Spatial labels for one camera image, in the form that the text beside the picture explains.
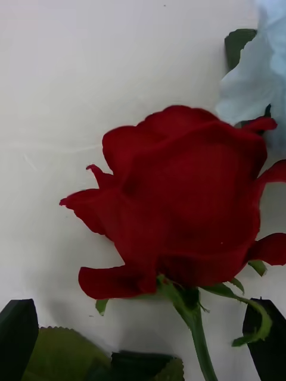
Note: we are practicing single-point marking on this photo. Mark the red rose with green stem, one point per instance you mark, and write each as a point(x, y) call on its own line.
point(184, 202)

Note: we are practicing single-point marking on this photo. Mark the pale blue flower with leaves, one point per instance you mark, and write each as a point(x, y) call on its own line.
point(253, 86)

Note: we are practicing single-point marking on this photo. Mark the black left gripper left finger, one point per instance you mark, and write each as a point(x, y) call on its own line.
point(18, 336)

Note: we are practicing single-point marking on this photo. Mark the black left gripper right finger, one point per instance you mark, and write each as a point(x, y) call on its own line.
point(272, 357)

